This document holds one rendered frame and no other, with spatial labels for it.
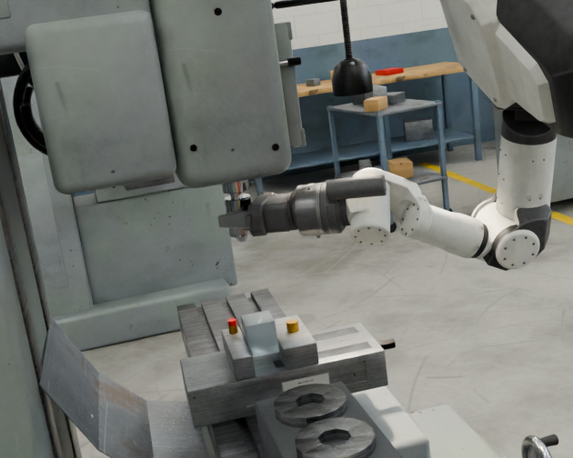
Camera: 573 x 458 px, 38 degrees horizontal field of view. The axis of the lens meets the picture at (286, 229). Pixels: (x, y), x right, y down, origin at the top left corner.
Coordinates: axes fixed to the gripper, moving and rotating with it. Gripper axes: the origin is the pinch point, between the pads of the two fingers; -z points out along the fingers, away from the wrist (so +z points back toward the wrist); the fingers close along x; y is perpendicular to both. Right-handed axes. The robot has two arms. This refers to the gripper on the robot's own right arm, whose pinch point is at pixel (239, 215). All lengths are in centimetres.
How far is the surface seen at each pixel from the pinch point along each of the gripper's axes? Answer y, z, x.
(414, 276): 123, -3, -321
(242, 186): -5.5, 1.8, 1.6
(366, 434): 13, 27, 53
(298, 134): -12.7, 11.7, -3.2
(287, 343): 21.9, 6.9, 6.2
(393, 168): 83, -22, -444
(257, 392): 28.8, 1.5, 10.3
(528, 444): 60, 46, -24
